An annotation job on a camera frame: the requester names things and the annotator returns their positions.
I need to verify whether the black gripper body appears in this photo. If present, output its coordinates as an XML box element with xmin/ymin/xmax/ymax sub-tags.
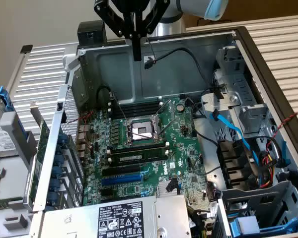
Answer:
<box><xmin>108</xmin><ymin>0</ymin><xmax>162</xmax><ymax>15</ymax></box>

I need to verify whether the green graphics card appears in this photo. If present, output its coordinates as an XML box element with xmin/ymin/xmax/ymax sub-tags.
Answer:
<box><xmin>27</xmin><ymin>101</ymin><xmax>52</xmax><ymax>203</ymax></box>

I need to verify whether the black box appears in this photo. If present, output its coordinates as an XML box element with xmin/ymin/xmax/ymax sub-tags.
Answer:
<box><xmin>76</xmin><ymin>20</ymin><xmax>108</xmax><ymax>47</ymax></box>

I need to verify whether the open metal PC case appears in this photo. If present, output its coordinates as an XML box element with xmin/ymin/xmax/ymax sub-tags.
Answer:
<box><xmin>31</xmin><ymin>26</ymin><xmax>298</xmax><ymax>238</ymax></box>

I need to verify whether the black RAM slot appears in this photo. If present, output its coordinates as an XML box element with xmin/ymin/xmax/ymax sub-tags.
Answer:
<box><xmin>108</xmin><ymin>105</ymin><xmax>162</xmax><ymax>118</ymax></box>
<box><xmin>106</xmin><ymin>142</ymin><xmax>170</xmax><ymax>156</ymax></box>
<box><xmin>108</xmin><ymin>98</ymin><xmax>164</xmax><ymax>111</ymax></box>

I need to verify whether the CPU socket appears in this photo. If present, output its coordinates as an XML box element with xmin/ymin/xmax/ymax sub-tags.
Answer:
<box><xmin>123</xmin><ymin>114</ymin><xmax>164</xmax><ymax>147</ymax></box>

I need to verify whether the green motherboard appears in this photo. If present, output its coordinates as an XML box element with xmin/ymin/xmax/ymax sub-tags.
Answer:
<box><xmin>75</xmin><ymin>96</ymin><xmax>221</xmax><ymax>238</ymax></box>

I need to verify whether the grey parts rack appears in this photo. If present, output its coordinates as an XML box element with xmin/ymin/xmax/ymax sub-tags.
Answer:
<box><xmin>0</xmin><ymin>111</ymin><xmax>44</xmax><ymax>238</ymax></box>

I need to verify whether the long black expansion slot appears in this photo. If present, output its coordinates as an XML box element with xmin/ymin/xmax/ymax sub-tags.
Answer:
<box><xmin>101</xmin><ymin>164</ymin><xmax>142</xmax><ymax>176</ymax></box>

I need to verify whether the blue expansion slot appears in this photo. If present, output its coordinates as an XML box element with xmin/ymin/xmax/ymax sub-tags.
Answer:
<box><xmin>101</xmin><ymin>173</ymin><xmax>144</xmax><ymax>187</ymax></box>

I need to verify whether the black fan shroud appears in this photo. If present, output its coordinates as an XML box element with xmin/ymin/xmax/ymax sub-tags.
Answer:
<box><xmin>217</xmin><ymin>138</ymin><xmax>261</xmax><ymax>192</ymax></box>

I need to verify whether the silver heat sink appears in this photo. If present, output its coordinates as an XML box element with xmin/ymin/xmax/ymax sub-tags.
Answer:
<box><xmin>157</xmin><ymin>179</ymin><xmax>182</xmax><ymax>197</ymax></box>

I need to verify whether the silver power supply unit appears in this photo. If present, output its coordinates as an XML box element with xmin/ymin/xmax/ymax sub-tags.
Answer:
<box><xmin>41</xmin><ymin>194</ymin><xmax>192</xmax><ymax>238</ymax></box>

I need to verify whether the grey disk bay cage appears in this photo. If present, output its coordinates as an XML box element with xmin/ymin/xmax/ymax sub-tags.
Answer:
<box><xmin>217</xmin><ymin>179</ymin><xmax>298</xmax><ymax>238</ymax></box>

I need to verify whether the black wire with connector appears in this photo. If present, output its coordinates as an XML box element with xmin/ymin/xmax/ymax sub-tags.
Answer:
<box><xmin>144</xmin><ymin>47</ymin><xmax>225</xmax><ymax>96</ymax></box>

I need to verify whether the short black wire loop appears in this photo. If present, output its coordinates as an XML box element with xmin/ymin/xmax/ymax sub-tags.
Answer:
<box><xmin>96</xmin><ymin>85</ymin><xmax>116</xmax><ymax>100</ymax></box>

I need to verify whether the silver disk bay bracket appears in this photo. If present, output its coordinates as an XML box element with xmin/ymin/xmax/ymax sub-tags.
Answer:
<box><xmin>200</xmin><ymin>92</ymin><xmax>241</xmax><ymax>118</ymax></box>

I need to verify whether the thin red wire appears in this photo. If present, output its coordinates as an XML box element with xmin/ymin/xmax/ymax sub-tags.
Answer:
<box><xmin>64</xmin><ymin>110</ymin><xmax>95</xmax><ymax>124</ymax></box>

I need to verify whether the thin black wire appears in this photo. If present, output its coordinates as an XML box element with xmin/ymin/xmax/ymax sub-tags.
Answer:
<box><xmin>190</xmin><ymin>98</ymin><xmax>219</xmax><ymax>146</ymax></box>
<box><xmin>191</xmin><ymin>153</ymin><xmax>222</xmax><ymax>176</ymax></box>

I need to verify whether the blue flat wire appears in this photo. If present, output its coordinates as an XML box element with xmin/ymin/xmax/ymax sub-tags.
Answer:
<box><xmin>210</xmin><ymin>109</ymin><xmax>262</xmax><ymax>167</ymax></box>

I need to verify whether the red black twisted wire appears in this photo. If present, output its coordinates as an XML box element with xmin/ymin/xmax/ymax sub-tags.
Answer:
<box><xmin>259</xmin><ymin>113</ymin><xmax>298</xmax><ymax>159</ymax></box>

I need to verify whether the coloured power wire bundle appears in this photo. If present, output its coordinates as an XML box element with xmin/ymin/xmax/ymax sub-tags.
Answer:
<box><xmin>259</xmin><ymin>151</ymin><xmax>282</xmax><ymax>189</ymax></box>

